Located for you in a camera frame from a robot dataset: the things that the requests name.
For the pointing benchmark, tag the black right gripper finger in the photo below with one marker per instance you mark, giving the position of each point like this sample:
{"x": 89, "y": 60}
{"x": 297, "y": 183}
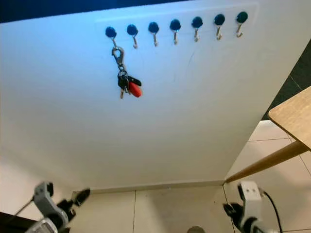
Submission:
{"x": 230, "y": 209}

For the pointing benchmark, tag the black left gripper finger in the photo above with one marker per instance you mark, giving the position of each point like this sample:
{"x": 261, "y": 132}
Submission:
{"x": 82, "y": 196}

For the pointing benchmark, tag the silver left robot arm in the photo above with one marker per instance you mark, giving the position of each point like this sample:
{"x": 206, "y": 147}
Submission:
{"x": 41, "y": 227}

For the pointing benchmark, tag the grey right robot foot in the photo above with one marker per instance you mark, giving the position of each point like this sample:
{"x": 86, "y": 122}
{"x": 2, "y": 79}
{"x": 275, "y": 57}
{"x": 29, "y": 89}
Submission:
{"x": 196, "y": 230}

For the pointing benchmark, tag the wooden table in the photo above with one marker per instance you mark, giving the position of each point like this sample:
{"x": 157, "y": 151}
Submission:
{"x": 294, "y": 114}

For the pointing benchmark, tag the key bunch with red fob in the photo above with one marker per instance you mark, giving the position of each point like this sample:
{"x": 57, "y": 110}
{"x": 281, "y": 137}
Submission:
{"x": 134, "y": 89}

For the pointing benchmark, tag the dark carpet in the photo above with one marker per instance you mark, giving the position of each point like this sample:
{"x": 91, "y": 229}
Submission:
{"x": 301, "y": 73}

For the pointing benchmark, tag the black knob metal wall hook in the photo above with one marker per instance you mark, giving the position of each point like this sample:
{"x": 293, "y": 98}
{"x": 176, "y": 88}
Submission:
{"x": 153, "y": 27}
{"x": 219, "y": 19}
{"x": 197, "y": 22}
{"x": 175, "y": 24}
{"x": 132, "y": 29}
{"x": 241, "y": 17}
{"x": 111, "y": 32}

